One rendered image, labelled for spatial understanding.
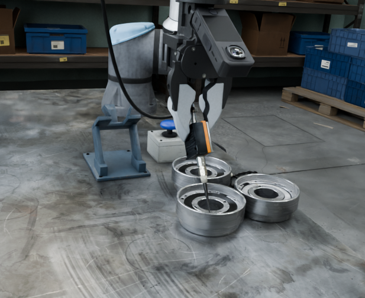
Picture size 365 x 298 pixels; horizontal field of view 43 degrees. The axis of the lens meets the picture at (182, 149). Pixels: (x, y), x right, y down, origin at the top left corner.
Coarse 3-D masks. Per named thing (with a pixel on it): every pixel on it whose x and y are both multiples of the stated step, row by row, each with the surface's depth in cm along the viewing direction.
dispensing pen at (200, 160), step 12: (192, 108) 69; (192, 120) 69; (192, 132) 67; (204, 132) 67; (192, 144) 67; (204, 144) 66; (192, 156) 67; (204, 156) 68; (204, 168) 67; (204, 180) 67
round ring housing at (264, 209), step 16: (240, 176) 77; (256, 176) 79; (272, 176) 79; (240, 192) 72; (256, 192) 76; (272, 192) 76; (288, 192) 76; (256, 208) 70; (272, 208) 70; (288, 208) 71
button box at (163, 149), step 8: (152, 136) 93; (160, 136) 93; (168, 136) 92; (176, 136) 93; (152, 144) 93; (160, 144) 90; (168, 144) 91; (176, 144) 91; (184, 144) 92; (152, 152) 94; (160, 152) 90; (168, 152) 91; (176, 152) 92; (184, 152) 93; (160, 160) 91; (168, 160) 92
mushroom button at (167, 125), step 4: (164, 120) 94; (168, 120) 94; (172, 120) 94; (160, 124) 92; (164, 124) 92; (168, 124) 91; (172, 124) 92; (164, 128) 92; (168, 128) 91; (172, 128) 91; (168, 132) 93; (172, 132) 94
